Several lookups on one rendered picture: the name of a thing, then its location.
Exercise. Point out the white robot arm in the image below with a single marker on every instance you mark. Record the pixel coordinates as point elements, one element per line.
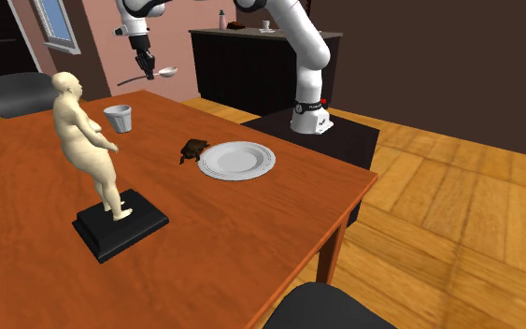
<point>310,54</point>

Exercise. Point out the black sideboard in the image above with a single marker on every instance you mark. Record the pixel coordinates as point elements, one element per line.
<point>244,68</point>

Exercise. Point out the black robot stand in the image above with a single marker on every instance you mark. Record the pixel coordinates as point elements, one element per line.
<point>344,136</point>

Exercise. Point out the white framed window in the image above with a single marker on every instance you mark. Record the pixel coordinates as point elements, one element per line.
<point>55,22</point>

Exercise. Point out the cream human figure black base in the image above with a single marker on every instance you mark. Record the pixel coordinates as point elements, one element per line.
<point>90,150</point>

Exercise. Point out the dark grey chair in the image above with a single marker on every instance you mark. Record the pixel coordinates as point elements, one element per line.
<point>16,93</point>
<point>326,310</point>

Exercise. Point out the brown wooden table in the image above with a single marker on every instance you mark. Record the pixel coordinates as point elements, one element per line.
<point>199,237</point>

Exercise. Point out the white round plate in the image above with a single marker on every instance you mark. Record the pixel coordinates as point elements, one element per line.
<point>236,161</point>

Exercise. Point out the dark brown turtle figure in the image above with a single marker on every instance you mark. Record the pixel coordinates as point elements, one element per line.
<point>193,149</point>

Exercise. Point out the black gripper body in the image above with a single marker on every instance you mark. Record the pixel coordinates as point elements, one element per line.
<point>144,57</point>

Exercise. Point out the silver spoon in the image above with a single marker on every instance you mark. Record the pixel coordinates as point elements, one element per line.
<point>167,71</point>

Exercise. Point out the white ribbed cup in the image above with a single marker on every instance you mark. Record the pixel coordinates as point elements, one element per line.
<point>119,118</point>

